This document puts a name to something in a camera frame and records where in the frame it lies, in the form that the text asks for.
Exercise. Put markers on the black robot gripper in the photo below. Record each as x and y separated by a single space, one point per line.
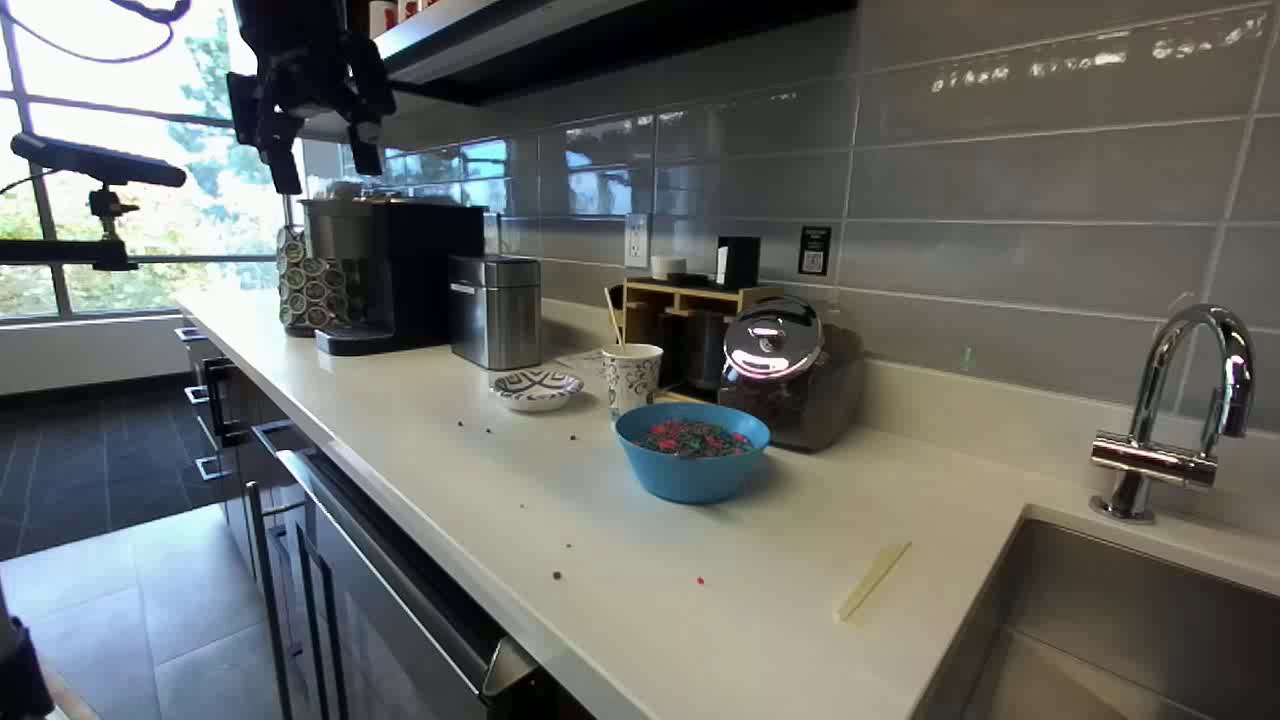
310 44

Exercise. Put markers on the colourful cereal in bowl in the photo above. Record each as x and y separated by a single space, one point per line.
695 438

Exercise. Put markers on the blue bowl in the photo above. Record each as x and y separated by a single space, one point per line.
695 475

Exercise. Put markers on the red cereal piece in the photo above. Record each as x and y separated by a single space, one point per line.
699 582

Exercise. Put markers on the glass jar with patterned contents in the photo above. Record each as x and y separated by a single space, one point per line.
310 284

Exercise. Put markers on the black coffee machine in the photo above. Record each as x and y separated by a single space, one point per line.
400 272

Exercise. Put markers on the stainless steel canister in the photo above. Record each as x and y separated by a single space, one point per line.
497 315

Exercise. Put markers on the small patterned plate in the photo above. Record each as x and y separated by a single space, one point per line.
537 389

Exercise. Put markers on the patterned paper cup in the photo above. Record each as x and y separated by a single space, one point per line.
629 377

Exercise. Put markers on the wooden countertop organizer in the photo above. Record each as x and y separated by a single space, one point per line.
675 305

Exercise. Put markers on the small black box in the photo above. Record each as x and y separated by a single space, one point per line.
738 263

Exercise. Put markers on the stainless steel dishwasher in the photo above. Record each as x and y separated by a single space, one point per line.
386 602

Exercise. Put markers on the chrome faucet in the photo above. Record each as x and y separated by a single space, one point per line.
1175 452

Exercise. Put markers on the stainless steel sink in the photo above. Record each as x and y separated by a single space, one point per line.
1133 641

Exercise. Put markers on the window with frame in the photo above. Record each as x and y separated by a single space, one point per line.
120 135

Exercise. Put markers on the black camera on tripod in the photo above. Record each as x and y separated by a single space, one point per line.
94 164

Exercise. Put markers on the dark upper wall shelf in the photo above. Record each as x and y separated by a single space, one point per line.
535 44

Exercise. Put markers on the dark wall outlet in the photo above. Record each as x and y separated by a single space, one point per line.
815 251

